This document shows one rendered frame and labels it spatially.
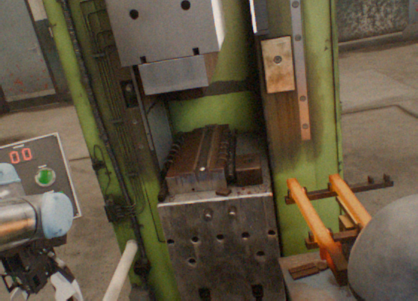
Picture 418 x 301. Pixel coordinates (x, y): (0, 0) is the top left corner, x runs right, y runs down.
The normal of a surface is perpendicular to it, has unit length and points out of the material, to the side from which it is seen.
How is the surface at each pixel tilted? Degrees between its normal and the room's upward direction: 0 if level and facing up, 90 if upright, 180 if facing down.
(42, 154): 60
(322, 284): 0
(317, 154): 90
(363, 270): 77
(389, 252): 66
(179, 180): 90
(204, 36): 90
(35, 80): 90
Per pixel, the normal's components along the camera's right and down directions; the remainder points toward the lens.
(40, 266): 0.96, -0.07
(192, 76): -0.09, 0.40
